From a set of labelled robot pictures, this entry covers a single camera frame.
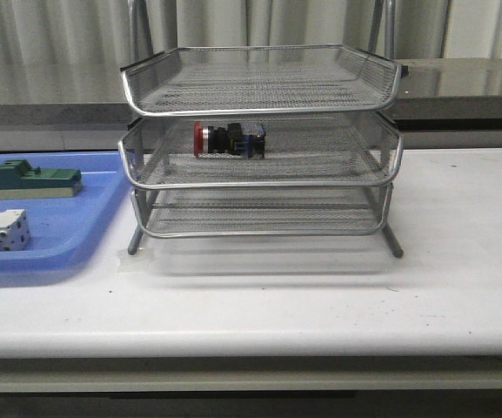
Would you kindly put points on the red emergency push button switch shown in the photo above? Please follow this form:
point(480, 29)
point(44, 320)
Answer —
point(244, 140)

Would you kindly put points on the silver mesh tray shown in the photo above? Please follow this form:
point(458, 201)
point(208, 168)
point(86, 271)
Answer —
point(343, 148)
point(193, 81)
point(292, 211)

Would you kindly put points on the blue plastic tray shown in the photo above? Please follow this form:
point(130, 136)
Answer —
point(66, 231)

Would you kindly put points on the grey background counter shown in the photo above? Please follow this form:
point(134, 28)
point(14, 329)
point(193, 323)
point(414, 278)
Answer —
point(442, 103)

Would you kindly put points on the green and beige electrical module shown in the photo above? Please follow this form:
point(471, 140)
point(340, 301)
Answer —
point(20, 180)

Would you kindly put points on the white circuit breaker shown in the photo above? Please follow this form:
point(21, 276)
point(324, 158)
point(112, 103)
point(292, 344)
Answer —
point(14, 230)

